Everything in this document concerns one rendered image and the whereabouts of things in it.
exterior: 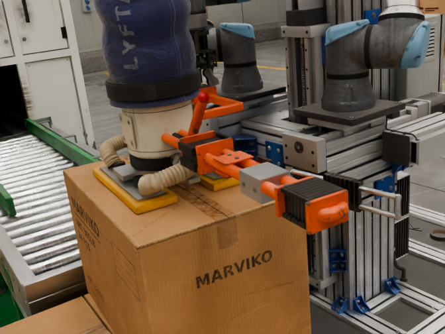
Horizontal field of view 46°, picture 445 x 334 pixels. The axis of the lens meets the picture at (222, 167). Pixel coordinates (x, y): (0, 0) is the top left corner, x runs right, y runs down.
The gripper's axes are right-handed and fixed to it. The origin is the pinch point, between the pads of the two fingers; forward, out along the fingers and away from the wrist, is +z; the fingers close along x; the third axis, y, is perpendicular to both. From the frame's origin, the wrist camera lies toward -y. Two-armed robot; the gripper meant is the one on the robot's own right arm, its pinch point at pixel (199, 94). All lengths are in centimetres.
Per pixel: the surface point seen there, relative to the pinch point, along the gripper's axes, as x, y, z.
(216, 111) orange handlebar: -8.5, 26.3, -0.1
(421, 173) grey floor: 213, -95, 107
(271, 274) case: -16, 60, 31
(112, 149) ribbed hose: -35.0, 16.0, 6.6
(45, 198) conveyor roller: -40, -92, 52
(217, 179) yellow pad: -19.4, 44.2, 11.8
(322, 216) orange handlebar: -29, 94, 1
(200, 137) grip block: -26, 51, -1
